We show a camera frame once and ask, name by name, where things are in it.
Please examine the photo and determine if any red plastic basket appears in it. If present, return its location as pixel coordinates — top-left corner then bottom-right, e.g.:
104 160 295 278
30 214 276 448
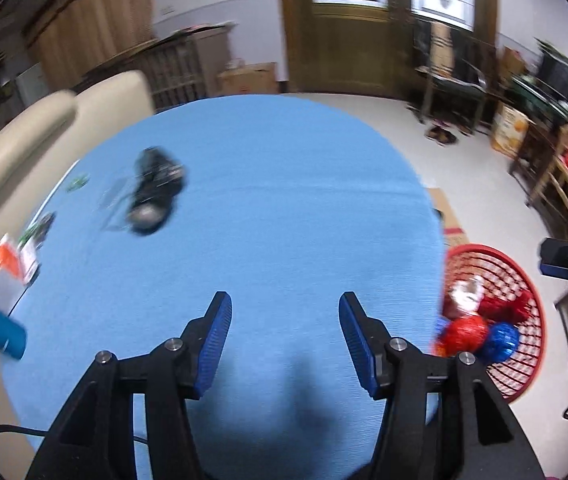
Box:
434 244 547 406

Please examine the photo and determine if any blue tablecloth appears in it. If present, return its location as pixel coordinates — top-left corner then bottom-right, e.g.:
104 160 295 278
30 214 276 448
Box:
1 94 447 480

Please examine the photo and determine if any blue plastic bag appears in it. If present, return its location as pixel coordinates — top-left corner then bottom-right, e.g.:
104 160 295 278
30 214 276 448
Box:
479 322 520 361

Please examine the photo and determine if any black cable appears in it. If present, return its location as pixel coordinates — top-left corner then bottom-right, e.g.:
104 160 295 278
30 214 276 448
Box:
0 425 52 461

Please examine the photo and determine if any orange printed box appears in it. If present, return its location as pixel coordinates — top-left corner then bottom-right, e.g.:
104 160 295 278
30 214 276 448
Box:
491 105 532 158

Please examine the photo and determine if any dark monitor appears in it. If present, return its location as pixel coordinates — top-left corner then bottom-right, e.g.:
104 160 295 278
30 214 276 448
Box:
534 40 568 111

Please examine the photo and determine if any cream leather sofa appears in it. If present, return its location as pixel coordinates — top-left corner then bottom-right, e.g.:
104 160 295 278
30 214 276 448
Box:
0 70 157 461

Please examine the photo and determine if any wooden crib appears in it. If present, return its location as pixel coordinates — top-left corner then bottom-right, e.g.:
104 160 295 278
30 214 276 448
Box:
84 22 232 111

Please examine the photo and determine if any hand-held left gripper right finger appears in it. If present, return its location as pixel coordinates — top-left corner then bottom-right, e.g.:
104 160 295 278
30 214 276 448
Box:
338 291 547 480

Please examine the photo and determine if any small dark packet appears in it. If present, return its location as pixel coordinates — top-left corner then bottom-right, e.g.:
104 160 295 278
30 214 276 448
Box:
21 212 57 246

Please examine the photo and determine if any metal frame chair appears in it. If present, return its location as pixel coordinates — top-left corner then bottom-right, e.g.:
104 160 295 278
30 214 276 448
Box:
411 20 495 136

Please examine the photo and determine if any orange white packet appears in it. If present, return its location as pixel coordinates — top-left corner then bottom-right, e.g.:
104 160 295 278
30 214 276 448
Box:
0 232 42 311

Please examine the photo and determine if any striped cloth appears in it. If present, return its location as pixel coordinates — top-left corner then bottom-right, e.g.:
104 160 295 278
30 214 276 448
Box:
429 25 452 76

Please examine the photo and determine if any wooden double door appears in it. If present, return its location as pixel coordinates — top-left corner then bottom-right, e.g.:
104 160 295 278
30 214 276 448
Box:
276 0 500 98

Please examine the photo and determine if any flat cardboard sheet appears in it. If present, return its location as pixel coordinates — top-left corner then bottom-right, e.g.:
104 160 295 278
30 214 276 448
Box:
426 187 470 251

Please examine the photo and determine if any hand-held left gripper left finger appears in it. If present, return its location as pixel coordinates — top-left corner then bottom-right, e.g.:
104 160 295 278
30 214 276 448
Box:
24 290 235 480

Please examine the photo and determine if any brown cardboard box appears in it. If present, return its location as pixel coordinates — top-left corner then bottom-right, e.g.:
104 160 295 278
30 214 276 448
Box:
216 60 279 96

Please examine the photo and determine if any small knotted red bag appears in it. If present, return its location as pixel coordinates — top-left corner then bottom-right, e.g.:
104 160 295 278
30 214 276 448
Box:
479 290 532 323

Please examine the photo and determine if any red plastic bag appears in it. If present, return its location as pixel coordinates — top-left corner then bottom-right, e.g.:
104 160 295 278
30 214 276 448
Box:
436 314 490 358

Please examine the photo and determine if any beige curtain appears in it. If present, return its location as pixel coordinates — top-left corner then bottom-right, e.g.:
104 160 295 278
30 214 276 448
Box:
24 0 157 91

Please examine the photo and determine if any wooden rack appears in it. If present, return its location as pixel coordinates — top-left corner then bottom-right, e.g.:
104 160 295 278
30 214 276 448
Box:
509 122 568 241

